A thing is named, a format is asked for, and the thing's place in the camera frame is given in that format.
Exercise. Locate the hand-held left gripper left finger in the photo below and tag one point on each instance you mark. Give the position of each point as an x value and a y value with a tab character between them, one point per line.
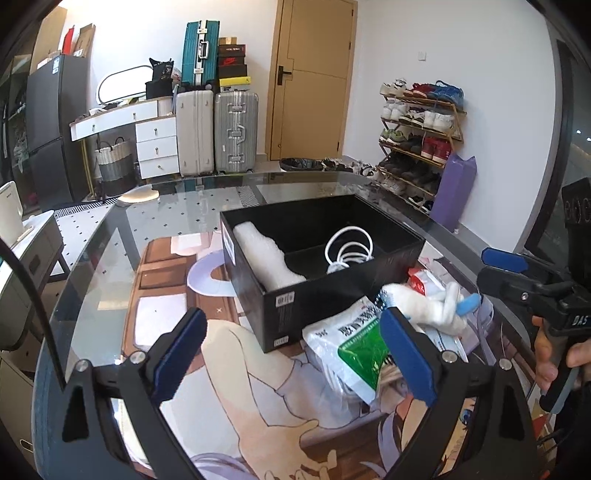
178	355

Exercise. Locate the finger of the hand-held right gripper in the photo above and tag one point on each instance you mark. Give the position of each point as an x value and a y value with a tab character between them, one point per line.
508	284
503	259

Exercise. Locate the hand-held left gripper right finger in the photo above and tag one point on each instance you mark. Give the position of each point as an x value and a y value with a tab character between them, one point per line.
406	355

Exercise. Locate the white green plastic packet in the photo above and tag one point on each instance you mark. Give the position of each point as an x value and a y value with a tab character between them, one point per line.
341	341

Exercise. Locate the black cardboard box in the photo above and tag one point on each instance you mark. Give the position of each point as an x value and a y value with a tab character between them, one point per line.
323	302

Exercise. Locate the person's right hand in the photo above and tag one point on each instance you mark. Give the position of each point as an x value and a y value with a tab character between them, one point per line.
545	355

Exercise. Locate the white blue plastic packet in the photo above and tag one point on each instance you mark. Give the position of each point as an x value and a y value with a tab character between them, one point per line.
445	341

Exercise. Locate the printed cartoon desk mat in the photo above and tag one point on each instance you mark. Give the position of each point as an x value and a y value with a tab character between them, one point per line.
240	392

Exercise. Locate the red white packet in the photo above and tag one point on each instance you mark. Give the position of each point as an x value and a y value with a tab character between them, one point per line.
422	279

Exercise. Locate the purple bag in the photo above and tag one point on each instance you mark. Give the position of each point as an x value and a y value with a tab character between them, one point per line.
455	191

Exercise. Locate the white foam wrap roll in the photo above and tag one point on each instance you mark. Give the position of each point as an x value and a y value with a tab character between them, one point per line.
265	256

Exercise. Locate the wooden shoe rack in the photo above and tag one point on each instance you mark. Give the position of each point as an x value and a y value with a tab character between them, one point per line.
455	113

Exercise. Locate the shoe rack with shoes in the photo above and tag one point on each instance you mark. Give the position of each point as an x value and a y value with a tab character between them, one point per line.
415	120

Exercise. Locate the round beige stool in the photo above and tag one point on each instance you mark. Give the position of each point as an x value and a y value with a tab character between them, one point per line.
138	195

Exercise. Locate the grey side table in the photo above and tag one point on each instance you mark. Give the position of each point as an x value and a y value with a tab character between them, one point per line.
32	258

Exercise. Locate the cluster of floor shoes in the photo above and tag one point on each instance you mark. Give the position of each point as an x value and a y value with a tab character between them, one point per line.
351	166

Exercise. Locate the woven laundry basket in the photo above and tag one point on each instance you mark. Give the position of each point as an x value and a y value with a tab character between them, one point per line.
114	168

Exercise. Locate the white dresser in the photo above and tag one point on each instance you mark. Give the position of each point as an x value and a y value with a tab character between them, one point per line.
154	138

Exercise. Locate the trash bin black liner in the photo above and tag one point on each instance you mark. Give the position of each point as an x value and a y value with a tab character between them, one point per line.
300	164

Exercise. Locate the white tabletop device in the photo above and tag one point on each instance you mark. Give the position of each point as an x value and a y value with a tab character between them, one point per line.
11	212

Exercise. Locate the white suitcase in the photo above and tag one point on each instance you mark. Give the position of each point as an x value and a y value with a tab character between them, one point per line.
194	134

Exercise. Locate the silver suitcase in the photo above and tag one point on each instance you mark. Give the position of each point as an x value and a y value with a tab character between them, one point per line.
235	134

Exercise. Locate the wooden door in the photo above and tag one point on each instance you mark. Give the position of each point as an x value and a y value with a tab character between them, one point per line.
314	92

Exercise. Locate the black refrigerator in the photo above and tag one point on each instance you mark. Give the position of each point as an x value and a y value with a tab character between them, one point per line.
55	120

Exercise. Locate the oval mirror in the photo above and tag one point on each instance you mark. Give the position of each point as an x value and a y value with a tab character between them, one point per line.
122	83

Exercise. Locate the black paper bag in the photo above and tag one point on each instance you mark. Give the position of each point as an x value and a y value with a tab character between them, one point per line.
160	76

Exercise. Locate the black red shoe box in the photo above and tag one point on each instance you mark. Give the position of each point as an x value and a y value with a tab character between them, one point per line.
231	61

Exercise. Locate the teal suitcase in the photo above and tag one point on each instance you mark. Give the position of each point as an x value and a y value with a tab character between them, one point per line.
194	50

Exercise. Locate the brown cardboard shoe box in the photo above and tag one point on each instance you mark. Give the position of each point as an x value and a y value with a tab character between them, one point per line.
227	41

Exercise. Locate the brown cardboard sheet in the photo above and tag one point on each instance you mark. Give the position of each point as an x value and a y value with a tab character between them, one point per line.
84	39

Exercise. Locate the red paper bag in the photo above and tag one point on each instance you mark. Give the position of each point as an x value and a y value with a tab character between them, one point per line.
68	41

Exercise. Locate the flat cardboard boxes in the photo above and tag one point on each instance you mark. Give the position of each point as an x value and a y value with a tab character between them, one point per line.
46	37

